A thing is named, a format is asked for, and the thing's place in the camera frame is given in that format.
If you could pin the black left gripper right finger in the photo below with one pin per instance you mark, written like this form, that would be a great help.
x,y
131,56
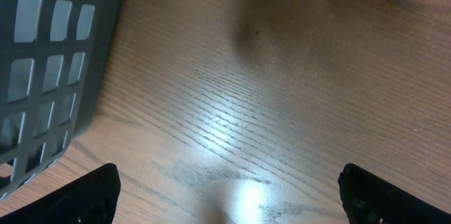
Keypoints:
x,y
366,198

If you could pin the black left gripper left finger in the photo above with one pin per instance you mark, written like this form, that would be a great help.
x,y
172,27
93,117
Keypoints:
x,y
90,199

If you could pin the dark grey plastic mesh basket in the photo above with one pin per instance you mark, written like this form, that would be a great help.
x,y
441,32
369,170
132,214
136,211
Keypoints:
x,y
53,54

